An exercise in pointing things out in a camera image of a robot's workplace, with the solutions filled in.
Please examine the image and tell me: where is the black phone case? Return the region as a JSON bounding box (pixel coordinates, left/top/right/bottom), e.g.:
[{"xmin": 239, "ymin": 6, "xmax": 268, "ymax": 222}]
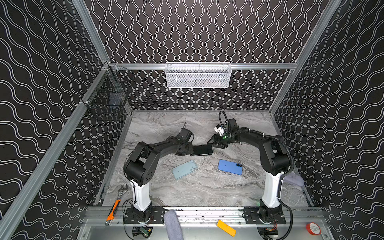
[{"xmin": 190, "ymin": 144, "xmax": 214, "ymax": 157}]

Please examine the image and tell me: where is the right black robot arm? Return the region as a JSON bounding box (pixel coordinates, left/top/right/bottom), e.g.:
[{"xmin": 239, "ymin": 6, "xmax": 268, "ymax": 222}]
[{"xmin": 207, "ymin": 119, "xmax": 294, "ymax": 209}]

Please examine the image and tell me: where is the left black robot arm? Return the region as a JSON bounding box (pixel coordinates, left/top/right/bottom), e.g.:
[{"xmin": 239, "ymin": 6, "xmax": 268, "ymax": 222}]
[{"xmin": 123, "ymin": 128, "xmax": 194, "ymax": 212}]

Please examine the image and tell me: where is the light green phone case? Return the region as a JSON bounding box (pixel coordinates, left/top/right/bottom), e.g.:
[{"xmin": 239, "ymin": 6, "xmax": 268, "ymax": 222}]
[{"xmin": 172, "ymin": 160, "xmax": 198, "ymax": 180}]

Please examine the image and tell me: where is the blue phone case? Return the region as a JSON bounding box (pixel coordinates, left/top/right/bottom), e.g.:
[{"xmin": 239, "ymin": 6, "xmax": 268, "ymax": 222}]
[{"xmin": 218, "ymin": 160, "xmax": 243, "ymax": 176}]

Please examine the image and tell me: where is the purple grey cloth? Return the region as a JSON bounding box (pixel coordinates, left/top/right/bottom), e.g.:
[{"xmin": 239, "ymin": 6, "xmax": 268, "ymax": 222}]
[{"xmin": 284, "ymin": 173, "xmax": 305, "ymax": 188}]

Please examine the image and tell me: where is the grey cloth roll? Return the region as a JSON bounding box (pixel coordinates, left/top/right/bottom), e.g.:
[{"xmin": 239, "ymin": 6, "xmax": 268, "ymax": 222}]
[{"xmin": 164, "ymin": 210, "xmax": 184, "ymax": 240}]

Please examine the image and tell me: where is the yellow block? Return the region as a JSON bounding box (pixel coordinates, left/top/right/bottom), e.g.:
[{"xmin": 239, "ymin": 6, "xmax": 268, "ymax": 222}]
[{"xmin": 217, "ymin": 220, "xmax": 237, "ymax": 237}]

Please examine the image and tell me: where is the red tape roll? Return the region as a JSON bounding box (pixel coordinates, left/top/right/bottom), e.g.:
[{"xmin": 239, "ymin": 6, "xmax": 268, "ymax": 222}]
[{"xmin": 306, "ymin": 222, "xmax": 321, "ymax": 236}]

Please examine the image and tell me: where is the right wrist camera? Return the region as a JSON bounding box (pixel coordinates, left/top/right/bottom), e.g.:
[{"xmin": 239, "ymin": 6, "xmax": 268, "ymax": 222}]
[{"xmin": 214, "ymin": 125, "xmax": 226, "ymax": 136}]

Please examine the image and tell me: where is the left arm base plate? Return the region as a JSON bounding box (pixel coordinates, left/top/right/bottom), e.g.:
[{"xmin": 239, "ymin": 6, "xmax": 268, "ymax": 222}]
[{"xmin": 124, "ymin": 206, "xmax": 166, "ymax": 225}]

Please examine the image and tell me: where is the white wire basket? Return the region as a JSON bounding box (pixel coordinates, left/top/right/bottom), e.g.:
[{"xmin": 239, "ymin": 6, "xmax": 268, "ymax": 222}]
[{"xmin": 165, "ymin": 62, "xmax": 232, "ymax": 89}]

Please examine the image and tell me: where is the orange handled wrench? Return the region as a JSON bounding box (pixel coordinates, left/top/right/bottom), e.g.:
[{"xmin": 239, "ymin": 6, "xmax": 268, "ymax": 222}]
[{"xmin": 105, "ymin": 185, "xmax": 128, "ymax": 226}]

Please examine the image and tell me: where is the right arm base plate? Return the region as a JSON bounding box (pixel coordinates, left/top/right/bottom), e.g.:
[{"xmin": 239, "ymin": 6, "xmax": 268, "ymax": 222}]
[{"xmin": 242, "ymin": 207, "xmax": 287, "ymax": 225}]

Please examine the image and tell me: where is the black wire basket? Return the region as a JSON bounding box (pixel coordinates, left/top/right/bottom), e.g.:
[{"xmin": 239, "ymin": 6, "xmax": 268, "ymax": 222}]
[{"xmin": 84, "ymin": 64, "xmax": 133, "ymax": 122}]

